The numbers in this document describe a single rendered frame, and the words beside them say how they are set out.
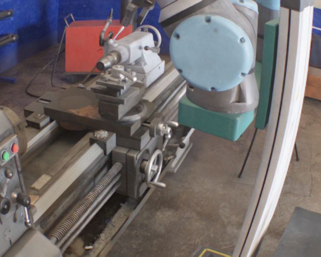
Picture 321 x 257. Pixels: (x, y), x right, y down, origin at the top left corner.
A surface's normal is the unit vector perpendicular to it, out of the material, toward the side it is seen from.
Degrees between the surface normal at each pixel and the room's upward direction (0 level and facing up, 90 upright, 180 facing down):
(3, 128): 45
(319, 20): 90
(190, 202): 0
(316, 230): 0
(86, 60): 90
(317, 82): 90
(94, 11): 90
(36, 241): 32
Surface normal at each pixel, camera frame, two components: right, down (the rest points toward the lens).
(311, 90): -0.37, 0.41
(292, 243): 0.04, -0.89
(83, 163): 0.57, -0.60
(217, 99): -0.31, 0.09
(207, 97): -0.56, 0.03
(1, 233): 0.93, 0.20
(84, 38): -0.04, 0.46
